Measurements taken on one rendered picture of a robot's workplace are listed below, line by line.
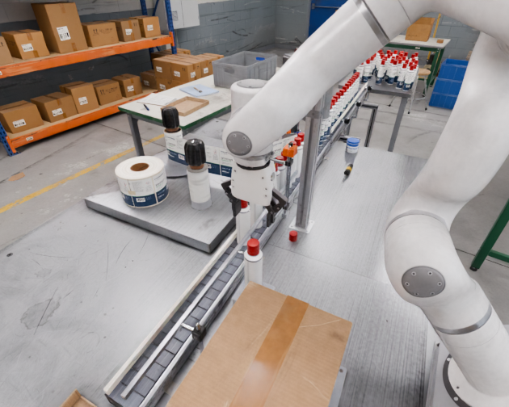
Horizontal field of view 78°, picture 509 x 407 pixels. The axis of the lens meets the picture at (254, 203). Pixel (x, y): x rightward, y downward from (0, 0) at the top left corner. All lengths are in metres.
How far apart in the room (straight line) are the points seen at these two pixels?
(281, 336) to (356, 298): 0.51
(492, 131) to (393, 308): 0.71
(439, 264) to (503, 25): 0.34
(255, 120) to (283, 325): 0.41
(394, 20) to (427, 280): 0.40
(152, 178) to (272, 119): 0.91
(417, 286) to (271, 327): 0.28
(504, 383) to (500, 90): 0.56
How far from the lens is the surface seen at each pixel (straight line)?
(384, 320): 1.12
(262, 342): 0.67
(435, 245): 0.61
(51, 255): 1.44
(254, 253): 0.84
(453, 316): 0.74
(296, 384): 0.64
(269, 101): 0.53
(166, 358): 0.95
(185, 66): 4.96
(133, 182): 1.38
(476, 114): 0.59
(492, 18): 0.54
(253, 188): 0.70
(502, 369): 0.85
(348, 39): 0.56
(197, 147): 1.23
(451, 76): 5.76
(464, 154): 0.59
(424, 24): 6.42
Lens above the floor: 1.70
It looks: 36 degrees down
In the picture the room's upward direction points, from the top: straight up
